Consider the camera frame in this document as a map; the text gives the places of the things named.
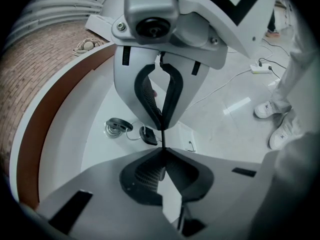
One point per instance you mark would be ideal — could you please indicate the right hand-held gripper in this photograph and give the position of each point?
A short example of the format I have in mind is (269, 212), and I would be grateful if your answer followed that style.
(212, 9)

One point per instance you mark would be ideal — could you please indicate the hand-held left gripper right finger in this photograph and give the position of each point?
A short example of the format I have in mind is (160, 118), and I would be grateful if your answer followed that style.
(225, 184)

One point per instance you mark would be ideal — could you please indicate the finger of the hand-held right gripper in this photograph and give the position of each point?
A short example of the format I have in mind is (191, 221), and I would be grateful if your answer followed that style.
(125, 84)

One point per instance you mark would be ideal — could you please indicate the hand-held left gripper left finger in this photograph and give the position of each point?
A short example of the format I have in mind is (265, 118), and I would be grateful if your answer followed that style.
(105, 196)

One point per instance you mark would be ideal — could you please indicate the white box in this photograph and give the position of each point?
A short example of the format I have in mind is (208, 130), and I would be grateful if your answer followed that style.
(98, 25)

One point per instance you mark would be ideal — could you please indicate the white power strip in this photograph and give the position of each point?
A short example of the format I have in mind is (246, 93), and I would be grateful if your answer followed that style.
(260, 69)

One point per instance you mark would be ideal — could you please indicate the black power plug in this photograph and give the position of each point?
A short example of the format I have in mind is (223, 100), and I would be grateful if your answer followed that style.
(270, 68)
(260, 62)

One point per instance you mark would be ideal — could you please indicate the person's white sneaker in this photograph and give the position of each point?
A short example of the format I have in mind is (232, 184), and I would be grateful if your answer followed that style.
(265, 110)
(280, 139)

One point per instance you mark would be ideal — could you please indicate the person's grey trousers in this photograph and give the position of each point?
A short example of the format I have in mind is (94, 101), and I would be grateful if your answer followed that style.
(287, 84)

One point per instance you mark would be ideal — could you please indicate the grey gripper camera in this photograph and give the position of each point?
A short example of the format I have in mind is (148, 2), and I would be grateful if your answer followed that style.
(150, 4)

